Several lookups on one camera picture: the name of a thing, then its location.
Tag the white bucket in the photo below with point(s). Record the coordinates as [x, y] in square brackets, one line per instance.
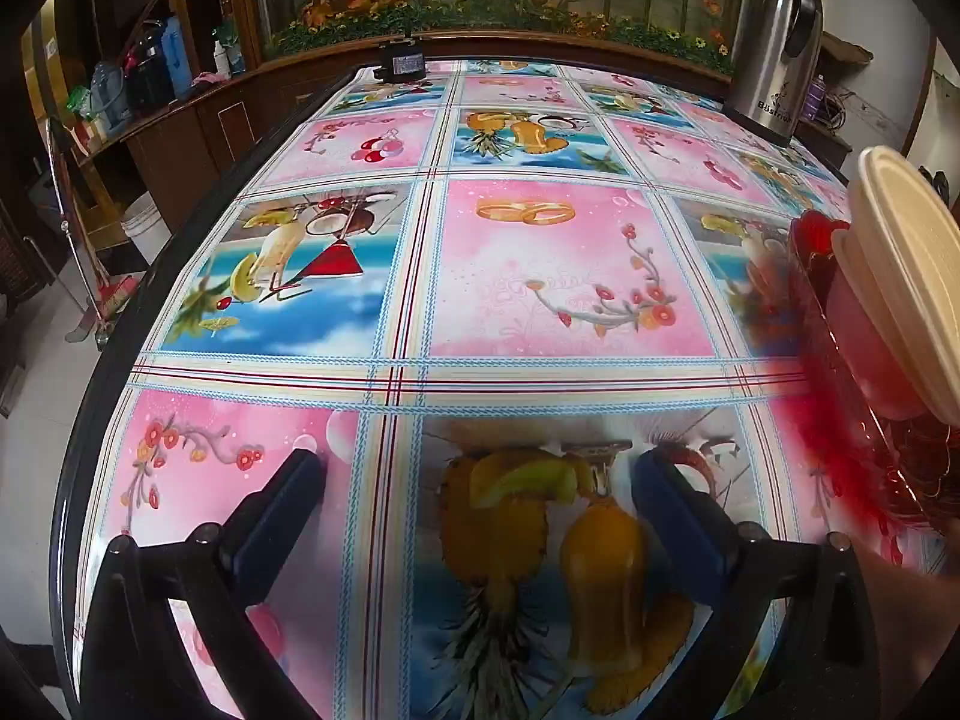
[146, 229]

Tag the green bag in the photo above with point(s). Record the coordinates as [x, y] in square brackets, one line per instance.
[80, 101]

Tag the small white bottle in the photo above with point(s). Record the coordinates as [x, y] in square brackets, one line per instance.
[221, 60]

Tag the flat mop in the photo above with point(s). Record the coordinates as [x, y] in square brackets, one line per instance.
[75, 331]

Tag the beige round lid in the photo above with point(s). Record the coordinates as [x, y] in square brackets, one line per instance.
[900, 262]

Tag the red plastic tray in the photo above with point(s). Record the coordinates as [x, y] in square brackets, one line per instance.
[900, 480]

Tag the small black device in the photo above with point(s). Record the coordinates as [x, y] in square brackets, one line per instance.
[401, 61]

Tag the pink cloth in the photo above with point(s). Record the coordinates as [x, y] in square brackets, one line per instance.
[210, 79]

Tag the black kettle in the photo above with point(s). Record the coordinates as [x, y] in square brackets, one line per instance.
[150, 67]

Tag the wooden cabinet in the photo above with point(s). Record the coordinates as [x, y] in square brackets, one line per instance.
[217, 127]

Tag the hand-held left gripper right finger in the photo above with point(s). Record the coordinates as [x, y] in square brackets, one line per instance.
[675, 532]

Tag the blue bottle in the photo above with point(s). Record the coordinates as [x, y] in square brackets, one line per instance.
[178, 52]

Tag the stainless steel thermos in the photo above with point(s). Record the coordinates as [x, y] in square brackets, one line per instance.
[772, 52]

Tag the blue grey jug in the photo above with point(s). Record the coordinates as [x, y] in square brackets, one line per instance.
[111, 97]

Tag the white bowl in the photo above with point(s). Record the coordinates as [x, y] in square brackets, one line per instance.
[870, 345]

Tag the colourful broom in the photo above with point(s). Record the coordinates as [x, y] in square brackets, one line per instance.
[120, 296]

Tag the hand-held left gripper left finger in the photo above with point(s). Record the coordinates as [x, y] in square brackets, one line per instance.
[270, 547]

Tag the silver pole mop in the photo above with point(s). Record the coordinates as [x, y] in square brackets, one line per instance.
[75, 247]

